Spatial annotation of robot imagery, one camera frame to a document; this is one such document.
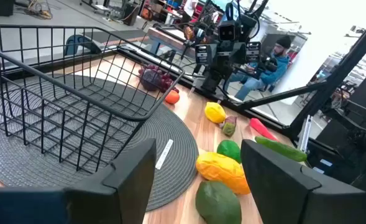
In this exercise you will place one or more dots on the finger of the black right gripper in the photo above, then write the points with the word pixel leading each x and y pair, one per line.
pixel 206 54
pixel 253 51

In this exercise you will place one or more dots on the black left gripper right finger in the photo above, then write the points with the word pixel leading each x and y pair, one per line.
pixel 279 186

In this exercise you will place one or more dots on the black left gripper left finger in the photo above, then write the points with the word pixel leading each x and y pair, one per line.
pixel 130 186

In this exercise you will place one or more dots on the red grape bunch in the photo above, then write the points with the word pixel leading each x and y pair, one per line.
pixel 167 81

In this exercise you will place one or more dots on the small orange fruit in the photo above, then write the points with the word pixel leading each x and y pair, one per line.
pixel 172 97

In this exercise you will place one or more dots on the yellow orange mango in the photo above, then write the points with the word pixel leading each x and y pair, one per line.
pixel 221 172

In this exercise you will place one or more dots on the purple grape bunch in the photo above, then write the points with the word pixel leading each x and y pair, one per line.
pixel 150 80

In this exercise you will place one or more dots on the green lime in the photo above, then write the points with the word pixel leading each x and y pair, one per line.
pixel 229 150

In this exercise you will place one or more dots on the red chili pepper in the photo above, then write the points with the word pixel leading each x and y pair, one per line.
pixel 260 127

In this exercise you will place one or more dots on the large dark green fruit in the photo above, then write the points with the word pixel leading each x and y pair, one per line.
pixel 217 203

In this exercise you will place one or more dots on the small purple green vegetable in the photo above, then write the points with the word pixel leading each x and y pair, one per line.
pixel 229 127

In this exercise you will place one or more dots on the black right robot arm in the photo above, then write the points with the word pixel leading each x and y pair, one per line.
pixel 215 81

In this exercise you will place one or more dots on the person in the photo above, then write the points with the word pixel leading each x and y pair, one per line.
pixel 277 71
pixel 189 7

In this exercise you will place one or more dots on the background wooden table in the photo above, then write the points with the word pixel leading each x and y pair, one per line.
pixel 164 39

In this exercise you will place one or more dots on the white placemat label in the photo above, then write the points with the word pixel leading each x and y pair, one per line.
pixel 164 154

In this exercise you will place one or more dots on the round grey woven placemat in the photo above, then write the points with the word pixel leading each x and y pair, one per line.
pixel 176 174

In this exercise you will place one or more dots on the black equipment box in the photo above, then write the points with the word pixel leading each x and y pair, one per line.
pixel 341 161

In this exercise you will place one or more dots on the black bin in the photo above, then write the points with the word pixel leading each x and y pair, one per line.
pixel 130 14

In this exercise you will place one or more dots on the blue chair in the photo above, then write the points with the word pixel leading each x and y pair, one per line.
pixel 77 43

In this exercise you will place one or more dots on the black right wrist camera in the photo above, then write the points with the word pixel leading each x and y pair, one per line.
pixel 226 31

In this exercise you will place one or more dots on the black rig frame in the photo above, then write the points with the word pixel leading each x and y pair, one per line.
pixel 341 71

